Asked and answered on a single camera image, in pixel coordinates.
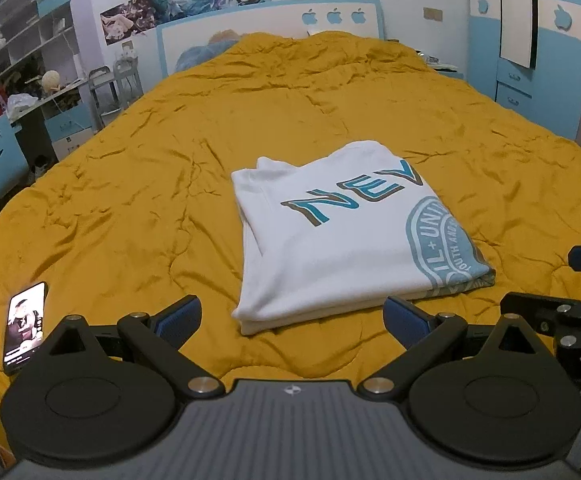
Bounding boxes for white printed t-shirt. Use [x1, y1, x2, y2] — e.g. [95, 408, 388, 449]
[232, 141, 495, 335]

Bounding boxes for black smartphone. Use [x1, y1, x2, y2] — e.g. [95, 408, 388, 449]
[3, 282, 48, 376]

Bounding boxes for mustard yellow bed quilt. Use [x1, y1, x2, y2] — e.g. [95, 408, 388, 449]
[0, 32, 581, 444]

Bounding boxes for blue white wardrobe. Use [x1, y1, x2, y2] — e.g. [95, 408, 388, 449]
[467, 0, 581, 140]

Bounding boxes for cluttered desk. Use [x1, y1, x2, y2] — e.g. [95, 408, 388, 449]
[10, 78, 97, 170]

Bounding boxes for white blue headboard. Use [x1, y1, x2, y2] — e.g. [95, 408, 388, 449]
[156, 0, 386, 77]

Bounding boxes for blue pillow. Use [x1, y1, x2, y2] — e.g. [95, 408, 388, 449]
[176, 29, 242, 72]

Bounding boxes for beige wall switch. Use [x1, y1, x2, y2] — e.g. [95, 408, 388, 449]
[423, 6, 443, 22]

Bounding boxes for blue white wall shelf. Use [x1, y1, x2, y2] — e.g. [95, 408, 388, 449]
[0, 0, 84, 86]

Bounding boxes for anime wall poster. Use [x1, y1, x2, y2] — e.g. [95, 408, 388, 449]
[100, 0, 271, 46]

